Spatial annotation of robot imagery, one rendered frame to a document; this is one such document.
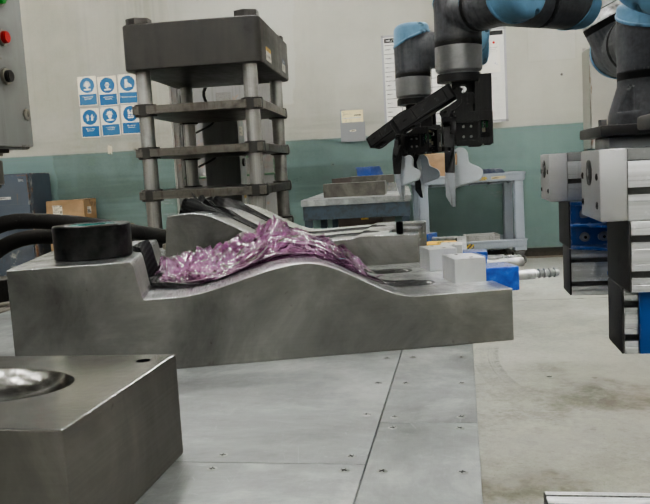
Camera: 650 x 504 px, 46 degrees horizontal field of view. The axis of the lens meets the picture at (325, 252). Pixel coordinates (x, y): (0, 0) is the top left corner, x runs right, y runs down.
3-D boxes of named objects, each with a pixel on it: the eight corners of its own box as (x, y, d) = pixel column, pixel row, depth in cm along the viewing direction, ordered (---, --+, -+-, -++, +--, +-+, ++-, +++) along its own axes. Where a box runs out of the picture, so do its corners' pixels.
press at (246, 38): (306, 283, 667) (292, 44, 645) (278, 319, 515) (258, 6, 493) (202, 288, 677) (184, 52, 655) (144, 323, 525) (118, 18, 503)
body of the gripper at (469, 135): (493, 147, 119) (491, 69, 118) (438, 150, 121) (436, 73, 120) (491, 148, 127) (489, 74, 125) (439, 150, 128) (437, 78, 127)
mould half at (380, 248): (428, 271, 134) (424, 194, 133) (420, 296, 109) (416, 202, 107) (160, 279, 143) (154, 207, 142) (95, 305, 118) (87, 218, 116)
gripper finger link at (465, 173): (484, 200, 118) (482, 144, 120) (445, 202, 119) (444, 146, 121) (483, 205, 121) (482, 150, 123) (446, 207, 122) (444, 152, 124)
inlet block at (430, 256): (516, 279, 101) (515, 239, 101) (531, 284, 96) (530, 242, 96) (420, 286, 100) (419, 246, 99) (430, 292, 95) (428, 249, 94)
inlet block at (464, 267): (550, 291, 91) (549, 246, 90) (568, 298, 86) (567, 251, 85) (443, 300, 89) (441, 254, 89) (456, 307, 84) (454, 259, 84)
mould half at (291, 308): (444, 299, 105) (441, 220, 104) (514, 340, 79) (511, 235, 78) (72, 329, 99) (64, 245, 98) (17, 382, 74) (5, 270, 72)
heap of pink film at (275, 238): (363, 266, 100) (360, 207, 99) (392, 286, 82) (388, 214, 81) (163, 281, 97) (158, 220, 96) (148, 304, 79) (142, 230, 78)
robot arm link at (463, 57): (433, 45, 119) (435, 52, 127) (434, 75, 120) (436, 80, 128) (482, 41, 118) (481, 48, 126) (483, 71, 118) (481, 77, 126)
